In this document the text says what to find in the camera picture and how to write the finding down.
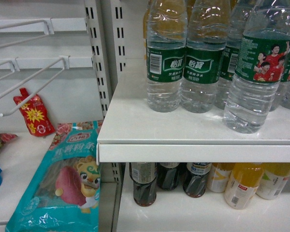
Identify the teal noodle snack bag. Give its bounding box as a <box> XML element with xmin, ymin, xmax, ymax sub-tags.
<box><xmin>5</xmin><ymin>120</ymin><xmax>102</xmax><ymax>232</ymax></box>

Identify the white display hook upper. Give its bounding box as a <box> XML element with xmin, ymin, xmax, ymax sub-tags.
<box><xmin>0</xmin><ymin>19</ymin><xmax>55</xmax><ymax>49</ymax></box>

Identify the yellow green label bottle lower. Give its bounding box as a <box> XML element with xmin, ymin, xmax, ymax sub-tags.
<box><xmin>256</xmin><ymin>162</ymin><xmax>290</xmax><ymax>200</ymax></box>

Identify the white display hook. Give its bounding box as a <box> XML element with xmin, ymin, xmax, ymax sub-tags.
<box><xmin>0</xmin><ymin>55</ymin><xmax>71</xmax><ymax>118</ymax></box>
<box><xmin>0</xmin><ymin>19</ymin><xmax>55</xmax><ymax>49</ymax></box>

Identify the red sauce pouch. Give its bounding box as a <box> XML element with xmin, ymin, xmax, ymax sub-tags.
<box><xmin>19</xmin><ymin>94</ymin><xmax>55</xmax><ymax>137</ymax></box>

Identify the water bottle barcode right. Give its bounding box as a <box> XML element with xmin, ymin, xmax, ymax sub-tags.
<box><xmin>215</xmin><ymin>0</ymin><xmax>247</xmax><ymax>110</ymax></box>

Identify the water bottle green label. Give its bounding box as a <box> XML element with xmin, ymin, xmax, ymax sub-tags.
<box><xmin>223</xmin><ymin>0</ymin><xmax>290</xmax><ymax>134</ymax></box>

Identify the water bottle barcode front left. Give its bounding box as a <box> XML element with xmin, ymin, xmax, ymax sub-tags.
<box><xmin>146</xmin><ymin>0</ymin><xmax>188</xmax><ymax>113</ymax></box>

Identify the white yellow bottle lower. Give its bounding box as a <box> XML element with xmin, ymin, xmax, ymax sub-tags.
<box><xmin>207</xmin><ymin>162</ymin><xmax>235</xmax><ymax>193</ymax></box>

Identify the white display hook lower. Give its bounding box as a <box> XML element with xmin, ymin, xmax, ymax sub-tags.
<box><xmin>0</xmin><ymin>55</ymin><xmax>71</xmax><ymax>118</ymax></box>

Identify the dark tea bottle middle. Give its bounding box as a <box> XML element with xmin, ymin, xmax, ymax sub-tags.
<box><xmin>157</xmin><ymin>162</ymin><xmax>180</xmax><ymax>191</ymax></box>

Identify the orange juice bottle lower front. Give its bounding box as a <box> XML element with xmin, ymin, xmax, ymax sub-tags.
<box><xmin>224</xmin><ymin>162</ymin><xmax>264</xmax><ymax>210</ymax></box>

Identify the dark tea bottle blue label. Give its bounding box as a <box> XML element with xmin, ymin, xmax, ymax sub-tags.
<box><xmin>183</xmin><ymin>162</ymin><xmax>212</xmax><ymax>198</ymax></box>

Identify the water bottle barcode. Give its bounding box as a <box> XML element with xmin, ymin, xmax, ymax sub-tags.
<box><xmin>146</xmin><ymin>0</ymin><xmax>188</xmax><ymax>113</ymax></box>
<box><xmin>215</xmin><ymin>0</ymin><xmax>247</xmax><ymax>110</ymax></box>

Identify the white slotted shelf upright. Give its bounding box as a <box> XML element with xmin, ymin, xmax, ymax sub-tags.
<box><xmin>84</xmin><ymin>0</ymin><xmax>126</xmax><ymax>184</ymax></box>

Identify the yellow juice bottle back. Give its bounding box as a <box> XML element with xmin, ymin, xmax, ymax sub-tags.
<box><xmin>142</xmin><ymin>0</ymin><xmax>152</xmax><ymax>61</ymax></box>

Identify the water bottle logo label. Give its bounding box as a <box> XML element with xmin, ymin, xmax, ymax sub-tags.
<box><xmin>181</xmin><ymin>0</ymin><xmax>231</xmax><ymax>113</ymax></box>

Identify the dark tea bottle front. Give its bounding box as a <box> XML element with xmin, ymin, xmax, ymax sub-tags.
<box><xmin>130</xmin><ymin>162</ymin><xmax>157</xmax><ymax>207</ymax></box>

